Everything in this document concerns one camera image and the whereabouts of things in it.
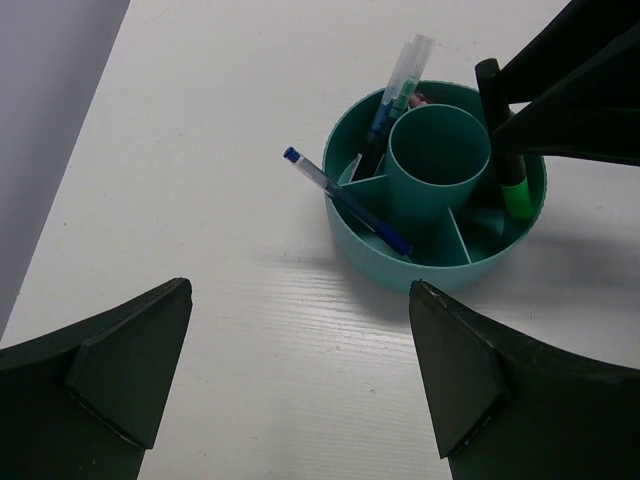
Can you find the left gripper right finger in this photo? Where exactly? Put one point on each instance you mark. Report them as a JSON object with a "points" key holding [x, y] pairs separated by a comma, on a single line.
{"points": [[505, 405]]}

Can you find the blue gel pen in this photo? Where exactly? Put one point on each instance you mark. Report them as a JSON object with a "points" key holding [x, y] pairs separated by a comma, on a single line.
{"points": [[412, 61]]}

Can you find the green cap black highlighter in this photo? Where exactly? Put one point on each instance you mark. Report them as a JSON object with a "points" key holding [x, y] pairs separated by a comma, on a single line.
{"points": [[509, 164]]}

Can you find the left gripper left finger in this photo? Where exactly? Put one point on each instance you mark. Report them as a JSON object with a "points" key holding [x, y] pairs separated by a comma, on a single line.
{"points": [[86, 401]]}

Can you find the teal round divided organizer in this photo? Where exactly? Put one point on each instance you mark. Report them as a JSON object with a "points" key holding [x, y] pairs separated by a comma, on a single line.
{"points": [[437, 189]]}

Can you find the green gel pen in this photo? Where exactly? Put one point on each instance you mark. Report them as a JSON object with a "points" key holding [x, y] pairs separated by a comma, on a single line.
{"points": [[400, 104]]}

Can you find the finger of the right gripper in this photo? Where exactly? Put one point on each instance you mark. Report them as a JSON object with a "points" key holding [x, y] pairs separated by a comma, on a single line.
{"points": [[593, 113], [581, 30]]}

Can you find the pink eraser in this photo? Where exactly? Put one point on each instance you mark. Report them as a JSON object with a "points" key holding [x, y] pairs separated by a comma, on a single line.
{"points": [[417, 100]]}

